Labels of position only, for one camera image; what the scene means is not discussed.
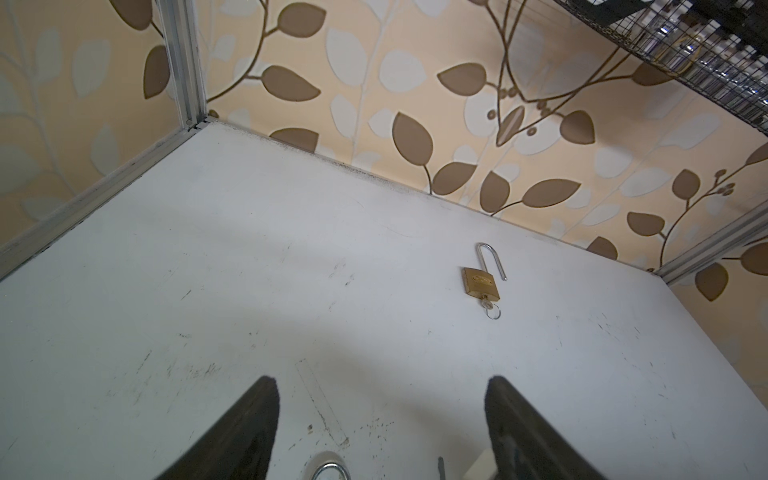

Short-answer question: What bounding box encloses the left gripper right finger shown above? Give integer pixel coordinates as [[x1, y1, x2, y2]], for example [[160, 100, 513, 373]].
[[484, 376, 604, 479]]

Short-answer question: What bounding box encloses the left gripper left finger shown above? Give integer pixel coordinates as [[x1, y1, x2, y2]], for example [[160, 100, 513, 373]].
[[159, 376, 280, 479]]

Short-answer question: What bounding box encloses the small silver key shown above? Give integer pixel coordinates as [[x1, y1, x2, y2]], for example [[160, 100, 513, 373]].
[[437, 457, 446, 480]]

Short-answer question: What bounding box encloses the small brass padlock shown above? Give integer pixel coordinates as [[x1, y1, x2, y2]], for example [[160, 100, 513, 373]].
[[310, 461, 351, 480]]

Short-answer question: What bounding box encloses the large brass padlock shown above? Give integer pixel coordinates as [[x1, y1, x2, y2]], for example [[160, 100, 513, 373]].
[[461, 242, 507, 303]]

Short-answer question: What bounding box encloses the silver key with ring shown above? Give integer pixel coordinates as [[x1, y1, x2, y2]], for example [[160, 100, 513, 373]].
[[480, 298, 502, 320]]

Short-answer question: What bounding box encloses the black socket set holder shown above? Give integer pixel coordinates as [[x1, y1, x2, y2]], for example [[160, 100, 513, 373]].
[[571, 1, 767, 46]]

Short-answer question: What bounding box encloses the back wire basket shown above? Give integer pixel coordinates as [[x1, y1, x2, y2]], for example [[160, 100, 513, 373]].
[[558, 1, 767, 134]]

